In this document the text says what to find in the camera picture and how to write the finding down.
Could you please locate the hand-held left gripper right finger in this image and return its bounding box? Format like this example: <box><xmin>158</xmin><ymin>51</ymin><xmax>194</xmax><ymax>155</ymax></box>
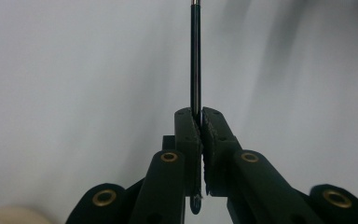
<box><xmin>200</xmin><ymin>106</ymin><xmax>243</xmax><ymax>198</ymax></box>

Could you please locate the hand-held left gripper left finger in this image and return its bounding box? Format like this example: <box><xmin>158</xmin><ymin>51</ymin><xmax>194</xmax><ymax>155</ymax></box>
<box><xmin>162</xmin><ymin>106</ymin><xmax>204</xmax><ymax>198</ymax></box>

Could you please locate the black makeup brush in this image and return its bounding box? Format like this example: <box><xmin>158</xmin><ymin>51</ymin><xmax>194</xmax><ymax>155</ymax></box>
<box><xmin>188</xmin><ymin>0</ymin><xmax>204</xmax><ymax>216</ymax></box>

